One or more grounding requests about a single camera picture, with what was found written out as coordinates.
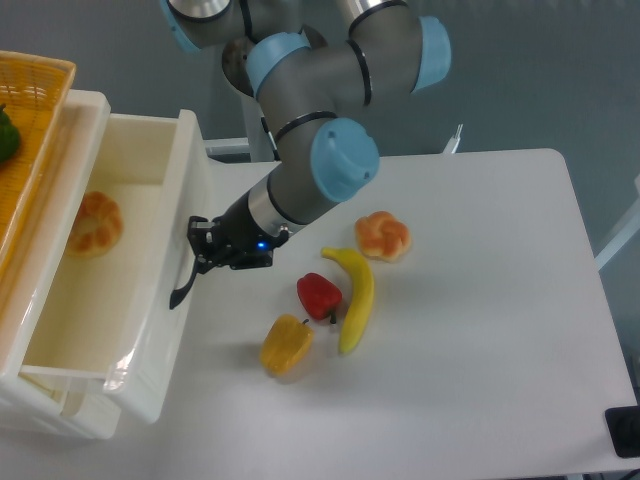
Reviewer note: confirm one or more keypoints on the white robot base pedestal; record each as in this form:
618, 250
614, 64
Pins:
261, 145

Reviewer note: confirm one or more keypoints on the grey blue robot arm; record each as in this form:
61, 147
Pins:
304, 94

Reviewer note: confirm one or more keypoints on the ring shaped bread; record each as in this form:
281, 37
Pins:
97, 227

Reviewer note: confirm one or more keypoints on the orange woven basket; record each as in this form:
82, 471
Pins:
34, 89

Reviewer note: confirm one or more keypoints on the white drawer cabinet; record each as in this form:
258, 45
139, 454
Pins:
26, 405

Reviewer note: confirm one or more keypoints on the knotted bread roll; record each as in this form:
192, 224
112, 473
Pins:
382, 236

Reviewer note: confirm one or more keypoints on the black device at edge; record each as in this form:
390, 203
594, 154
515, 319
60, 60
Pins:
623, 424

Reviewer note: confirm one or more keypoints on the red bell pepper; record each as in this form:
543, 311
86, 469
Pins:
319, 297

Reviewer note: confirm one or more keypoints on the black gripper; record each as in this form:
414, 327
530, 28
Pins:
241, 243

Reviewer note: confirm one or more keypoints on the yellow bell pepper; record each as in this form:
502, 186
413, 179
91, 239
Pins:
287, 342

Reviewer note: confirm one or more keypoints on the green bell pepper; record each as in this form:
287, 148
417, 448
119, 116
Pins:
10, 139

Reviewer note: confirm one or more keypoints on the yellow banana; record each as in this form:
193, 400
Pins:
362, 299

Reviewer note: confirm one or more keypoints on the white top drawer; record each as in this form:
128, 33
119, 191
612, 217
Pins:
108, 327

